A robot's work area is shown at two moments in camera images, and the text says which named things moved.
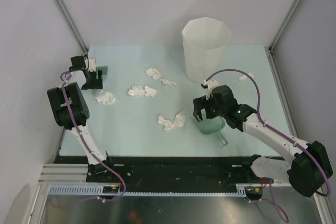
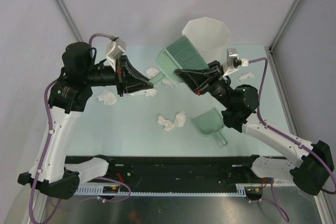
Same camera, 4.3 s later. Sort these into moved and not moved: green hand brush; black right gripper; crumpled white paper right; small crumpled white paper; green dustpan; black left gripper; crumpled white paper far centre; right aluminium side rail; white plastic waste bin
Moved: green hand brush; black left gripper; black right gripper
Not moved: small crumpled white paper; crumpled white paper right; right aluminium side rail; white plastic waste bin; green dustpan; crumpled white paper far centre
